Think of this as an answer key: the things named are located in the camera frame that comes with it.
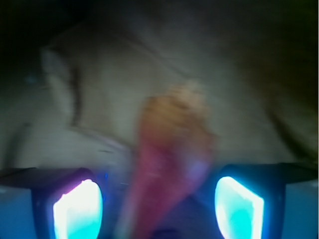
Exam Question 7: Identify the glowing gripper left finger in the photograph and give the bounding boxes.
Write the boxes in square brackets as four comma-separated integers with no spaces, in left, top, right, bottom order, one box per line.
[0,168,103,239]

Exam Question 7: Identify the orange conch shell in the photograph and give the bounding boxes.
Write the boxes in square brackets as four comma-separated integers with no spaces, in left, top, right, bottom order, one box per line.
[114,81,215,239]

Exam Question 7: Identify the brown paper bag tray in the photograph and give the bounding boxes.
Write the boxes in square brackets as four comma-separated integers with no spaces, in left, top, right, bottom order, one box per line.
[0,24,318,168]

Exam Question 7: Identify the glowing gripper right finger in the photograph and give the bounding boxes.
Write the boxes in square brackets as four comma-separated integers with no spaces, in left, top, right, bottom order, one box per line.
[214,163,319,239]

